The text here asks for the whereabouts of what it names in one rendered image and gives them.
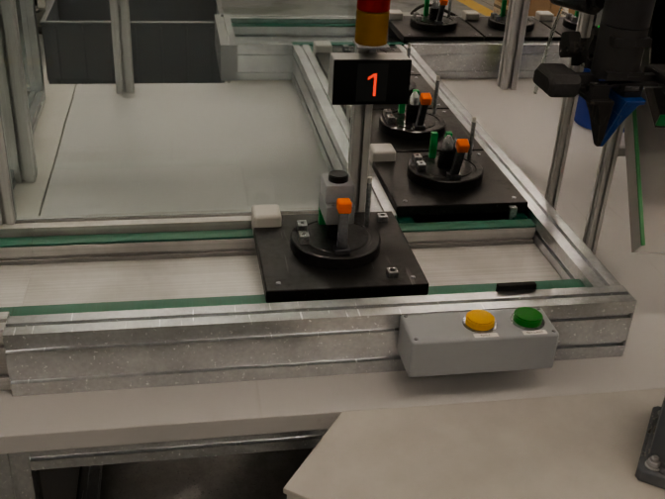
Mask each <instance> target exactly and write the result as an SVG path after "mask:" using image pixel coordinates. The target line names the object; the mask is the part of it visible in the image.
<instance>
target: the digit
mask: <svg viewBox="0 0 665 499"><path fill-rule="evenodd" d="M388 67H389V63H359V64H358V65H357V80H356V96H355V102H371V101H386V91H387V79H388Z"/></svg>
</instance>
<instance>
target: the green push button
mask: <svg viewBox="0 0 665 499"><path fill-rule="evenodd" d="M513 319H514V321H515V322H516V323H517V324H518V325H520V326H523V327H526V328H536V327H539V326H540V325H541V323H542V319H543V316H542V314H541V313H540V312H539V311H537V310H536V309H534V308H530V307H520V308H517V309H516V310H515V312H514V316H513Z"/></svg>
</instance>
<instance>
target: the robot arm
mask: <svg viewBox="0 0 665 499"><path fill-rule="evenodd" d="M549 1H550V2H551V3H552V4H554V5H558V6H561V7H565V8H568V9H572V10H575V11H579V12H582V13H586V14H589V15H595V14H597V13H599V12H600V11H601V10H602V9H603V13H602V18H601V23H600V26H595V28H593V29H592V30H591V36H590V37H589V38H581V34H580V32H563V33H562V35H561V40H560V44H559V55H560V57H571V65H580V64H581V66H583V67H584V68H590V69H591V70H590V72H575V71H574V70H572V69H571V68H569V67H567V66H566V65H565V64H563V63H541V64H540V65H539V67H538V68H537V69H536V70H535V71H534V75H533V82H534V83H535V84H536V85H537V86H538V87H539V88H541V89H542V90H543V91H544V92H545V93H546V94H547V95H548V96H550V97H575V96H577V95H578V94H579V95H580V97H582V98H583V99H585V101H586V104H587V107H588V110H589V115H590V121H591V127H592V134H593V141H594V145H595V146H597V147H602V146H603V145H604V144H605V143H606V142H607V140H608V139H609V138H610V137H611V135H612V134H613V133H614V132H615V131H616V129H617V128H618V126H619V125H620V124H621V123H622V122H623V121H624V120H625V119H626V118H627V117H628V116H629V115H630V114H631V113H632V112H633V111H634V110H635V109H636V107H637V106H639V105H644V104H645V102H646V100H645V99H643V98H642V97H641V93H642V89H643V88H663V89H662V92H663V93H664V94H665V64H648V65H646V66H645V67H644V72H643V71H641V70H639V69H640V66H641V62H642V58H643V54H644V49H645V48H651V45H652V39H651V38H649V37H647V36H648V32H649V27H650V24H651V19H652V15H653V11H654V7H655V2H656V0H549ZM599 79H601V80H599Z"/></svg>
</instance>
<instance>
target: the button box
mask: <svg viewBox="0 0 665 499"><path fill-rule="evenodd" d="M534 309H536V310H537V311H539V312H540V313H541V314H542V316H543V319H542V323H541V325H540V326H539V327H536V328H526V327H523V326H520V325H518V324H517V323H516V322H515V321H514V319H513V316H514V312H515V310H516V309H503V310H485V311H487V312H489V313H491V314H492V315H493V316H494V317H495V324H494V327H493V328H492V329H491V330H488V331H477V330H474V329H472V328H470V327H468V326H467V325H466V323H465V318H466V314H467V313H468V312H469V311H466V312H448V313H430V314H412V315H402V316H401V318H400V327H399V337H398V346H397V350H398V352H399V355H400V357H401V360H402V362H403V365H404V367H405V369H406V371H407V374H408V376H409V377H423V376H438V375H452V374H467V373H482V372H497V371H511V370H526V369H541V368H551V367H552V366H553V361H554V357H555V353H556V348H557V343H558V339H559V333H558V332H557V330H556V329H555V328H554V326H553V325H552V323H551V322H550V320H549V319H548V318H547V316H546V315H545V313H544V312H543V310H542V309H541V308H539V307H537V308H534Z"/></svg>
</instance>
